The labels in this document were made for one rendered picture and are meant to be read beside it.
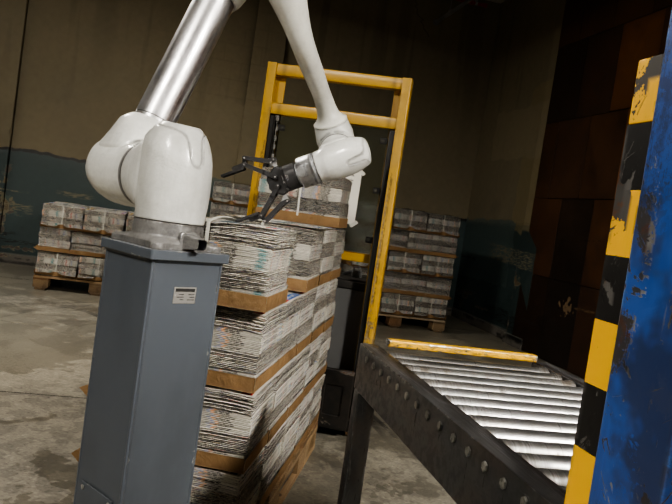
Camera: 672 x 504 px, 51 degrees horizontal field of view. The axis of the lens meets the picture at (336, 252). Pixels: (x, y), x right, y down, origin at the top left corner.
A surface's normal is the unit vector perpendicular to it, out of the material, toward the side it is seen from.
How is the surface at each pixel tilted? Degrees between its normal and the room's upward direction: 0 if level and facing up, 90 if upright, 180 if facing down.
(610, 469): 90
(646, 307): 90
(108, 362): 90
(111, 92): 90
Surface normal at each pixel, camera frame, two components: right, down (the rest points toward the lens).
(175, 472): 0.73, 0.15
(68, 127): 0.21, 0.08
